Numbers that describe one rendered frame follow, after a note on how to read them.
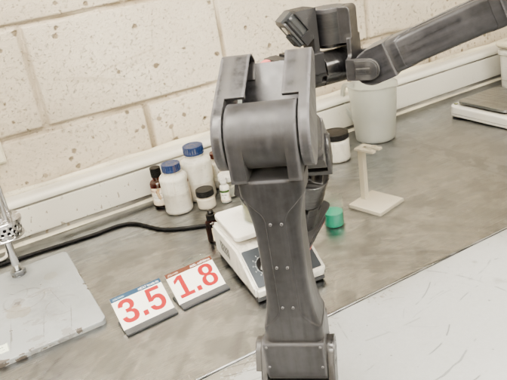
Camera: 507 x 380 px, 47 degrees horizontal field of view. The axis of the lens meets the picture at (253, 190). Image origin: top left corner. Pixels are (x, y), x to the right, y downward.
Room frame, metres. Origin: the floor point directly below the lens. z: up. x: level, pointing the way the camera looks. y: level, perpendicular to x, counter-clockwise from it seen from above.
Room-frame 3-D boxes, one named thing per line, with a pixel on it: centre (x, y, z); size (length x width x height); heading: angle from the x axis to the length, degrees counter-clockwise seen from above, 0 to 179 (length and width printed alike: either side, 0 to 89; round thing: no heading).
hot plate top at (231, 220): (0.95, 0.01, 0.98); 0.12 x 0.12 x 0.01; 19
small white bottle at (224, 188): (1.22, 0.06, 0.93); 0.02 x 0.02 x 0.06
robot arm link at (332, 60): (1.00, -0.17, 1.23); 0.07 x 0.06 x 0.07; 109
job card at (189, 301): (0.87, 0.12, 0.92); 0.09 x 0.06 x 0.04; 119
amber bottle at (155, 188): (1.26, 0.21, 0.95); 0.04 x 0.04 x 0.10
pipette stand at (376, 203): (1.09, -0.25, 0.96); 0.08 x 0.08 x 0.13; 39
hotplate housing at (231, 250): (0.93, 0.00, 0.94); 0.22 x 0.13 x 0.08; 19
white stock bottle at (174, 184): (1.22, 0.17, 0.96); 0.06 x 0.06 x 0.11
